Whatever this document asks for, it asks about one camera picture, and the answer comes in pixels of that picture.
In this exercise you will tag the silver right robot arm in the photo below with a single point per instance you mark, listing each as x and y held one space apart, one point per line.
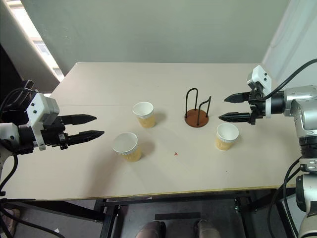
304 106

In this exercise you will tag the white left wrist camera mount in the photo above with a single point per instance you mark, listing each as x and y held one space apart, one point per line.
39 104

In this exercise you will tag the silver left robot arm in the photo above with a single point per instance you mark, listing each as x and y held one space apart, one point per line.
7 132

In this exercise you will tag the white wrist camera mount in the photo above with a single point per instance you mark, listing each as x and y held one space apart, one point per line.
39 104
260 74

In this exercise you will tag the yellow ribbed paper cup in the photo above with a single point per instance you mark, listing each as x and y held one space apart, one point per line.
223 143
146 119
132 152

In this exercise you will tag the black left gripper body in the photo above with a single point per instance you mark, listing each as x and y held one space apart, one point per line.
53 135

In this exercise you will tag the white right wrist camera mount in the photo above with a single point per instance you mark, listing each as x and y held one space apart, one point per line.
260 74

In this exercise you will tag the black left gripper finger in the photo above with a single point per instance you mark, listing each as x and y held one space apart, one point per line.
85 136
79 119

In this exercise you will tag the black metal table frame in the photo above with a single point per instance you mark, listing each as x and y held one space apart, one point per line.
173 202

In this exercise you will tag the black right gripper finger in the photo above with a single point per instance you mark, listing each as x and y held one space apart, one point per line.
239 97
236 117

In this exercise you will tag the black flat strip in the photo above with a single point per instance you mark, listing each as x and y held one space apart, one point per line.
177 216

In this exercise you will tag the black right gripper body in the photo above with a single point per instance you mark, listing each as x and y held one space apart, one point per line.
257 104

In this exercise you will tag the window with grille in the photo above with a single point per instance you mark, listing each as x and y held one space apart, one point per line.
47 55

